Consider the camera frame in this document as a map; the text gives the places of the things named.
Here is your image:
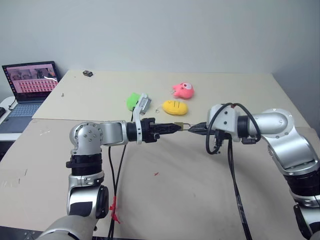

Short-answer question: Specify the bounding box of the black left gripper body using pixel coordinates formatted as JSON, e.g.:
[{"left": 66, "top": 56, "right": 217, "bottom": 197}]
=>
[{"left": 141, "top": 117, "right": 161, "bottom": 144}]

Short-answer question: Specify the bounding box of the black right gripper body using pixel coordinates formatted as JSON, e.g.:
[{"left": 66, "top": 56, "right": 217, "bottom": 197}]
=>
[{"left": 204, "top": 121, "right": 227, "bottom": 154}]

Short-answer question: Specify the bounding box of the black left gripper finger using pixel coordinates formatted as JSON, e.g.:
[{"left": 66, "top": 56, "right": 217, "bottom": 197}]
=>
[
  {"left": 152, "top": 128, "right": 181, "bottom": 135},
  {"left": 152, "top": 122, "right": 182, "bottom": 130}
]

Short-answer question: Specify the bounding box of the brass padlock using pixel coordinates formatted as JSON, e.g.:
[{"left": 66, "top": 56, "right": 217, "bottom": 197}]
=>
[{"left": 174, "top": 121, "right": 192, "bottom": 132}]

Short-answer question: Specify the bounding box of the yellow plush toy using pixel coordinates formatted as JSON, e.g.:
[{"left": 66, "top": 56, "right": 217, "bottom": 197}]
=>
[{"left": 155, "top": 99, "right": 189, "bottom": 116}]

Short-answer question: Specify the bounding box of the green plush toy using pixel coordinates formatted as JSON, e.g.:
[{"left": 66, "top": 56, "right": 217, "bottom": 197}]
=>
[{"left": 125, "top": 91, "right": 142, "bottom": 112}]

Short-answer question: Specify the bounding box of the pink plush toy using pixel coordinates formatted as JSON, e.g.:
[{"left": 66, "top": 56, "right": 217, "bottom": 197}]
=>
[{"left": 170, "top": 82, "right": 196, "bottom": 100}]

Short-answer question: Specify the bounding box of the open laptop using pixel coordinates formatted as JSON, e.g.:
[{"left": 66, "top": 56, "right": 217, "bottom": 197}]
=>
[{"left": 0, "top": 60, "right": 60, "bottom": 134}]

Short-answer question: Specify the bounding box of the looped black right arm cable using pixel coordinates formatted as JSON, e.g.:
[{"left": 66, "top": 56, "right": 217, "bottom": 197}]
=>
[{"left": 205, "top": 102, "right": 262, "bottom": 156}]

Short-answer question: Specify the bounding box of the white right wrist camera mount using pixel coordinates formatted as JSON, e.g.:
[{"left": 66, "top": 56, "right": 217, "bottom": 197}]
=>
[{"left": 206, "top": 103, "right": 241, "bottom": 142}]

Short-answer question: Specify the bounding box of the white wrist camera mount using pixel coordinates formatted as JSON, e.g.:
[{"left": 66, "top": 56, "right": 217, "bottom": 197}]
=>
[
  {"left": 206, "top": 103, "right": 241, "bottom": 142},
  {"left": 132, "top": 93, "right": 153, "bottom": 145}
]

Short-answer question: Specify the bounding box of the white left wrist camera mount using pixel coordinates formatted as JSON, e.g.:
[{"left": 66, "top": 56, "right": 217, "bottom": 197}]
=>
[{"left": 132, "top": 93, "right": 153, "bottom": 145}]

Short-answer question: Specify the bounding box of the long black right arm cable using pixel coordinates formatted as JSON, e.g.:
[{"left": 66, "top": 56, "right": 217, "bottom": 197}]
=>
[{"left": 225, "top": 138, "right": 254, "bottom": 240}]

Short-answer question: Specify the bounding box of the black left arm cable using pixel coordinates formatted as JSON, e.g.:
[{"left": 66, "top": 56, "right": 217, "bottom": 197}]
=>
[
  {"left": 108, "top": 144, "right": 128, "bottom": 240},
  {"left": 107, "top": 145, "right": 115, "bottom": 240}
]

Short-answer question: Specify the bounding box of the red tape on cables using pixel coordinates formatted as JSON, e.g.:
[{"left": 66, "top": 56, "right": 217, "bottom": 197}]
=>
[{"left": 109, "top": 196, "right": 121, "bottom": 225}]

